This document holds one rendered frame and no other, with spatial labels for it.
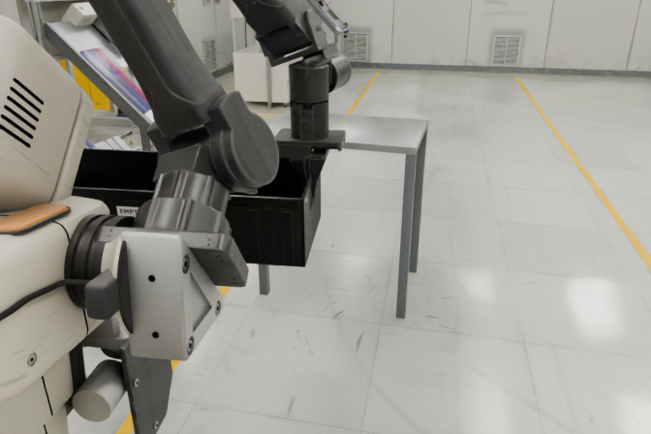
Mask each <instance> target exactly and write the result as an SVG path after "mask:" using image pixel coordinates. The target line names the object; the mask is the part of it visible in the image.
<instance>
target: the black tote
mask: <svg viewBox="0 0 651 434"><path fill-rule="evenodd" d="M157 162H158V151H145V150H122V149H99V148H83V151H82V155H81V158H80V162H79V166H78V170H77V176H76V180H75V183H74V187H73V191H72V194H71V196H75V197H82V198H88V199H94V200H99V201H102V202H103V203H104V204H106V205H107V207H108V209H109V215H117V216H119V215H120V216H133V217H136V214H137V211H138V208H139V207H142V205H143V204H144V203H145V202H147V201H149V200H151V199H152V197H153V193H154V190H155V187H156V184H155V183H153V182H152V180H153V177H154V174H155V171H156V169H157V166H158V163H157ZM257 190H258V194H256V195H249V194H244V193H237V192H235V193H230V195H231V196H232V199H231V200H230V201H228V204H227V209H226V213H225V217H226V219H227V220H228V222H229V224H230V228H231V229H232V233H231V237H232V238H233V240H234V242H235V244H236V246H237V247H238V249H239V251H240V253H241V255H242V257H243V259H244V261H245V262H246V263H247V264H270V265H284V266H299V267H305V266H306V263H307V260H308V257H309V254H310V250H311V247H312V244H313V241H314V237H315V234H316V231H317V227H318V225H319V222H320V219H321V175H320V178H319V183H318V188H317V193H316V196H315V198H313V197H312V180H311V159H310V177H309V179H308V181H307V184H306V186H305V189H304V188H303V185H302V183H301V180H300V179H299V177H298V175H297V174H296V172H295V170H294V168H293V166H292V164H291V163H290V158H279V167H278V172H277V174H276V176H275V178H274V179H273V181H272V182H270V183H269V184H267V185H264V186H263V187H261V188H259V189H257Z"/></svg>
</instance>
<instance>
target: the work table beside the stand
mask: <svg viewBox="0 0 651 434"><path fill-rule="evenodd" d="M267 125H268V126H269V128H270V129H271V131H272V133H273V135H274V137H275V136H276V135H277V134H278V132H279V131H280V129H283V128H290V129H291V111H290V110H287V111H285V112H284V113H282V114H280V115H279V116H277V117H276V118H274V119H273V120H271V121H270V122H268V123H267ZM329 130H345V131H346V139H345V141H343V148H344V149H355V150H366V151H377V152H388V153H399V154H406V157H405V173H404V189H403V205H402V221H401V237H400V254H399V269H398V286H397V302H396V318H401V319H405V316H406V306H407V292H408V278H409V272H414V273H417V269H418V258H419V233H420V220H421V208H422V194H423V181H424V169H425V156H426V143H427V130H428V120H421V119H408V118H394V117H380V116H366V115H352V114H339V113H330V114H329ZM258 268H259V285H260V295H268V294H269V292H270V283H269V264H258Z"/></svg>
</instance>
